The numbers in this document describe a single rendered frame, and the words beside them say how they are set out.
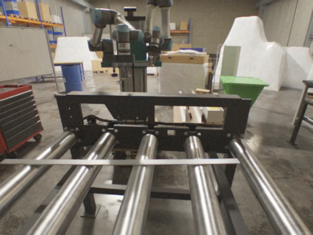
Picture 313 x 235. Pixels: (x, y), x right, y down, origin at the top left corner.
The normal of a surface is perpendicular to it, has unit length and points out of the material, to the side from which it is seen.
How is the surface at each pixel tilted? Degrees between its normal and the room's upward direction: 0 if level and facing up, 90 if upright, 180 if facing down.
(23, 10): 90
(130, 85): 90
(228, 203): 0
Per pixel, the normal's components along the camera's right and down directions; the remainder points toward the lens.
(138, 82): 0.07, 0.39
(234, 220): 0.00, -0.92
